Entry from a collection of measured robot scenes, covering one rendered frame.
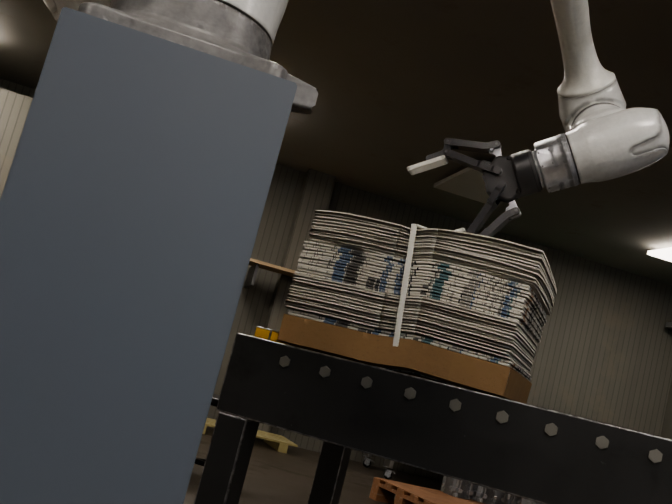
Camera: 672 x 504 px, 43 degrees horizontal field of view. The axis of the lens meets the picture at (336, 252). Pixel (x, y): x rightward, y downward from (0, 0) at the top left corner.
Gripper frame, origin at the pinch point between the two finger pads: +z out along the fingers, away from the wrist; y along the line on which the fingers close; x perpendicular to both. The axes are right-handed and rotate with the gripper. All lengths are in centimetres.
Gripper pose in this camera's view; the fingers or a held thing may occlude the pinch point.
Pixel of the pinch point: (423, 204)
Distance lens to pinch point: 150.6
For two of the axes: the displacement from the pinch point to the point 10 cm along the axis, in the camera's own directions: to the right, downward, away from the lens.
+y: 2.0, 9.3, -3.0
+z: -9.3, 2.8, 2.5
